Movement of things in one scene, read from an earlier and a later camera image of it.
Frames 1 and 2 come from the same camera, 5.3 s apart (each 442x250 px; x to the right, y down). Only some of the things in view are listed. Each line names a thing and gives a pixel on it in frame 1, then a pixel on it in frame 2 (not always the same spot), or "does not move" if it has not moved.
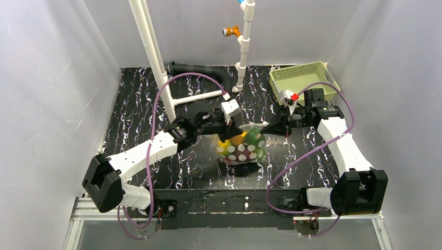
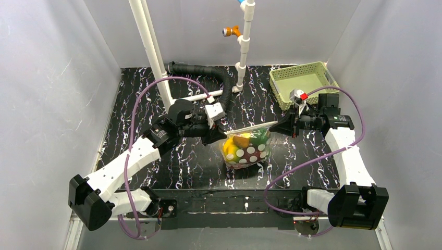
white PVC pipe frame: x=142 y=10 does not move
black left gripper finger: x=232 y=131 to x=215 y=134
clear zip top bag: x=248 y=147 does not move
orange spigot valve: x=228 y=31 does not move
